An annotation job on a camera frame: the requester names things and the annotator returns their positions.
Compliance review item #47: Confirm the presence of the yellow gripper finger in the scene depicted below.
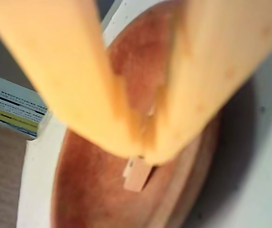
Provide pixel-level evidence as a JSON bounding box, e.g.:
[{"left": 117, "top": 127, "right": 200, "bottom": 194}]
[
  {"left": 0, "top": 0, "right": 146, "bottom": 158},
  {"left": 146, "top": 0, "right": 272, "bottom": 166}
]

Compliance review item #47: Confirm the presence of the wooden clothespin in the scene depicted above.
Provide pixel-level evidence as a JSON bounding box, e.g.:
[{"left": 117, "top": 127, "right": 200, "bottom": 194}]
[{"left": 122, "top": 154, "right": 154, "bottom": 192}]

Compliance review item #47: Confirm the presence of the round wooden bowl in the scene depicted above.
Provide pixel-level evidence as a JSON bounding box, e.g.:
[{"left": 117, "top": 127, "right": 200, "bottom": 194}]
[{"left": 50, "top": 0, "right": 223, "bottom": 228}]

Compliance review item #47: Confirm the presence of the white box with printed label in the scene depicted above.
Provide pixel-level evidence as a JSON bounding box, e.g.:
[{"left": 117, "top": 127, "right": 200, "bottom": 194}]
[{"left": 0, "top": 71, "right": 53, "bottom": 141}]

